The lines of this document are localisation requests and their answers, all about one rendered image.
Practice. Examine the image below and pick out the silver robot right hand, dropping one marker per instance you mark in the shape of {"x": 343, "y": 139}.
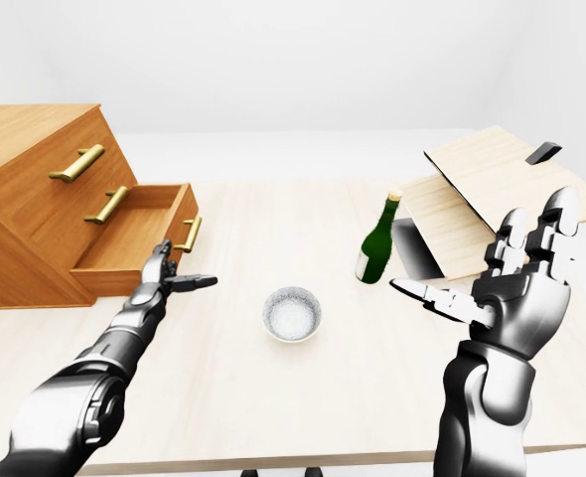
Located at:
{"x": 521, "y": 308}

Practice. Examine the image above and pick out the silver robot left hand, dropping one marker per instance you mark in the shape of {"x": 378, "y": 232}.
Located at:
{"x": 159, "y": 275}

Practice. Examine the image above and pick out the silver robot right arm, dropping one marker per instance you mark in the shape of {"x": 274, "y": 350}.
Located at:
{"x": 482, "y": 412}

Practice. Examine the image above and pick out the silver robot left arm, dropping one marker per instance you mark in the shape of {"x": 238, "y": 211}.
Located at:
{"x": 99, "y": 358}

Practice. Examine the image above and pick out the wooden drawer, open box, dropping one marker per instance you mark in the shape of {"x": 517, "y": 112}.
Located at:
{"x": 134, "y": 233}

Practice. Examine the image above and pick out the wooden drawer, middle-sized front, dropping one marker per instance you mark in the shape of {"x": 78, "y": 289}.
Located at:
{"x": 59, "y": 238}

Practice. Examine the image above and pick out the wooden cabinet with drawers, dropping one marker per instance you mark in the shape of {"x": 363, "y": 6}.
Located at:
{"x": 20, "y": 268}

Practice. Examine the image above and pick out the wooden drawer, largest front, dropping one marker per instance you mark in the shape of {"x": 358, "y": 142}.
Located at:
{"x": 35, "y": 199}

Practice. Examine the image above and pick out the pale wooden slanted stand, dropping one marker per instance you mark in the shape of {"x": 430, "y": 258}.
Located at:
{"x": 491, "y": 179}

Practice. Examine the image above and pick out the speckled grey bowl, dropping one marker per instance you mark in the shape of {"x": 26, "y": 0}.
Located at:
{"x": 292, "y": 315}

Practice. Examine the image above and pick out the small black block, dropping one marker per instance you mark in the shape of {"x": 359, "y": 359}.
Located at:
{"x": 543, "y": 152}

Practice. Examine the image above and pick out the green glass bottle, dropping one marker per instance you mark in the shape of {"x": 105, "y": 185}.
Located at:
{"x": 375, "y": 248}

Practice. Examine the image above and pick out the small dark shape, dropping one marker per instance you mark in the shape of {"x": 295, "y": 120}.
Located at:
{"x": 314, "y": 472}
{"x": 250, "y": 473}

